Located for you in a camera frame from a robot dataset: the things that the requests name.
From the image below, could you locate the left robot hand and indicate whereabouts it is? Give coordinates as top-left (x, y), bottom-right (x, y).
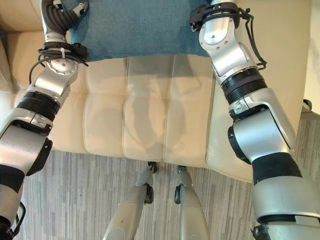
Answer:
top-left (40, 0), bottom-right (90, 44)

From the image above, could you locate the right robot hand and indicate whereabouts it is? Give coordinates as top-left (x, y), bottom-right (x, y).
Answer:
top-left (209, 0), bottom-right (237, 6)

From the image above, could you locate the blue cushion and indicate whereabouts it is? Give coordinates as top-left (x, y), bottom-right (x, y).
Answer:
top-left (65, 0), bottom-right (216, 63)

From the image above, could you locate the cream leather sofa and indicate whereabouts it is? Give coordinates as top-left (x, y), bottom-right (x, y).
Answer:
top-left (0, 0), bottom-right (313, 183)

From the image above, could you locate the silver left robot leg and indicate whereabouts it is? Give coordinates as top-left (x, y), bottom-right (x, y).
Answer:
top-left (101, 161), bottom-right (159, 240)

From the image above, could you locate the silver robot leg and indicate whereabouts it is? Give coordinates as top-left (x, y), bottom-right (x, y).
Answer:
top-left (101, 161), bottom-right (159, 240)
top-left (174, 164), bottom-right (210, 240)

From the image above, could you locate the silver right robot leg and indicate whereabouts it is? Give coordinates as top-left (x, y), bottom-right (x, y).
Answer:
top-left (174, 164), bottom-right (210, 240)

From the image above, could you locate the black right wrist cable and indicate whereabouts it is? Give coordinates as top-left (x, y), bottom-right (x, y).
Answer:
top-left (234, 7), bottom-right (268, 70)

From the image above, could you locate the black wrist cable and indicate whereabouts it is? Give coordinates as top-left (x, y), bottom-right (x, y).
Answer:
top-left (28, 48), bottom-right (90, 85)
top-left (234, 7), bottom-right (268, 70)

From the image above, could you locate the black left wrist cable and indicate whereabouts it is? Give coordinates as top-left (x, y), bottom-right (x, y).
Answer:
top-left (28, 48), bottom-right (90, 85)

